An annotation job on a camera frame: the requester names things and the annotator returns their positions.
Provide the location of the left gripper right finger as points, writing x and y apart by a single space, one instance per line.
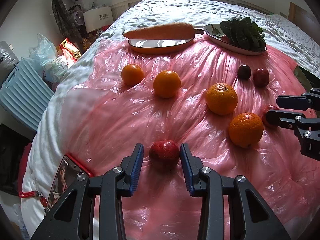
250 216

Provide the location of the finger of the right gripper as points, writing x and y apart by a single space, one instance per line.
305 129
308 100

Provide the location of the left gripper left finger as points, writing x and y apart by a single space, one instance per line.
72 215

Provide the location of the large orange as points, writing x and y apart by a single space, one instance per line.
221 99
246 130

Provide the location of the dark plum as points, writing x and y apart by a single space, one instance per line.
244 72

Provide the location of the green rectangular tray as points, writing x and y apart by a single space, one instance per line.
306 78

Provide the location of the smartphone with red case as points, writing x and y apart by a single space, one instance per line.
67 172

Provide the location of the wooden headboard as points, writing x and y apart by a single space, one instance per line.
303 19

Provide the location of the pink plastic sheet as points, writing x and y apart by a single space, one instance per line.
102 119

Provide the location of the green leafy vegetable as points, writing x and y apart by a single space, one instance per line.
244 33

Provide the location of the small orange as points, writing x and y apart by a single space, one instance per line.
166 84
132 74

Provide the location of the small orange far left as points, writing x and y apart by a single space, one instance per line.
132 74

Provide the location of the white dark-rimmed plate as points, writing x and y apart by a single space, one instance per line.
215 34

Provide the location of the light blue suitcase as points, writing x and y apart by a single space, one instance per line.
25 95

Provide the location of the orange red snack bag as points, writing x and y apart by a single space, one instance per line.
69 51

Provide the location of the orange rimmed plate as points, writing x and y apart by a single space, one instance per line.
155 47

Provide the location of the large carrot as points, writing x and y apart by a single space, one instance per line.
170 31

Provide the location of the clear plastic bag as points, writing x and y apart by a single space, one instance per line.
44 52

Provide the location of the white paper shopping bag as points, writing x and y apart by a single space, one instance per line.
97 18

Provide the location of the grey printed plastic bag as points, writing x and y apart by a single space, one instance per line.
8 61

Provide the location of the lower white fan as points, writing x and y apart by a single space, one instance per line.
78 18

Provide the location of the plaid hanging scarf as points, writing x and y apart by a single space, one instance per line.
65 24

